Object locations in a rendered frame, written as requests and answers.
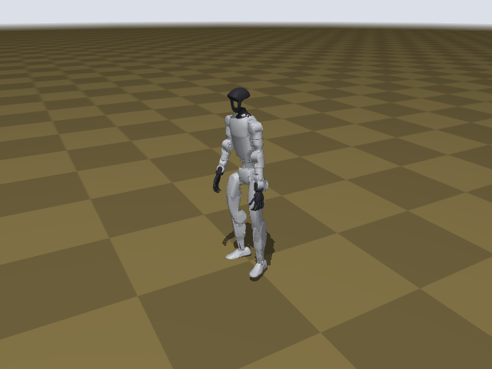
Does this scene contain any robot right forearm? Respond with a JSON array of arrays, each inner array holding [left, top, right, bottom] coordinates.
[[217, 146, 231, 173]]

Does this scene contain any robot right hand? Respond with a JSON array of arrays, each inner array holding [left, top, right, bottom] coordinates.
[[213, 167, 224, 193]]

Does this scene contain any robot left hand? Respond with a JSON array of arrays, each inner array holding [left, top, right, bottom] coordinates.
[[249, 182, 264, 211]]

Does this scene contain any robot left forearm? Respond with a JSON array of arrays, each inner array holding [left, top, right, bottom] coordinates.
[[254, 152, 264, 189]]

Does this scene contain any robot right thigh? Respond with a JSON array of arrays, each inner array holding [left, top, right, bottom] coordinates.
[[226, 171, 247, 224]]

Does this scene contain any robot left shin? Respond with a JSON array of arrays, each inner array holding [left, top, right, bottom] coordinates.
[[252, 221, 267, 265]]

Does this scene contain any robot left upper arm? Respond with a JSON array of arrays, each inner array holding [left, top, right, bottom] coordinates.
[[248, 120, 264, 161]]

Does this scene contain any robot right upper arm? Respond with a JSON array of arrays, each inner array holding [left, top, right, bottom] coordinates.
[[222, 115, 234, 151]]

